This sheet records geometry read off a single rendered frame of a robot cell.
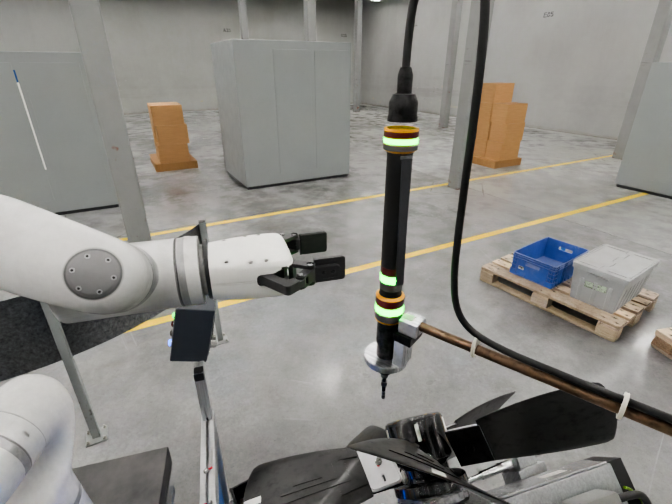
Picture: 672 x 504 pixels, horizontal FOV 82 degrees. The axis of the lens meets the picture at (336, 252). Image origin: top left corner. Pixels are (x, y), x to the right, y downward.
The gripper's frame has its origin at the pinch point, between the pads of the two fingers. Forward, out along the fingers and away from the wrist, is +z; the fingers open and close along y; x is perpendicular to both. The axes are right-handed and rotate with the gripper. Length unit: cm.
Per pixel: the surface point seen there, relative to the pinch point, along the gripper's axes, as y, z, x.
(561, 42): -1047, 1040, 106
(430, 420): -1.1, 20.8, -38.9
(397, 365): 3.1, 10.5, -19.2
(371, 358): 0.1, 7.3, -19.4
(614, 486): 13, 56, -53
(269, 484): -5, -10, -49
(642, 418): 26.3, 27.6, -11.3
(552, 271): -181, 248, -131
